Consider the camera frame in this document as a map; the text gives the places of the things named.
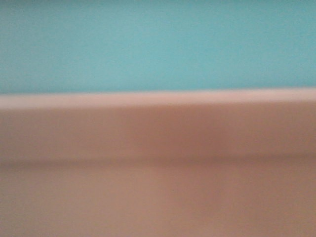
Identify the pink plastic box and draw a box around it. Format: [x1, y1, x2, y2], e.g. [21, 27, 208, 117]
[0, 88, 316, 237]

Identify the light blue plastic box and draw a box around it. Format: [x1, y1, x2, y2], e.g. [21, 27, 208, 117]
[0, 0, 316, 94]

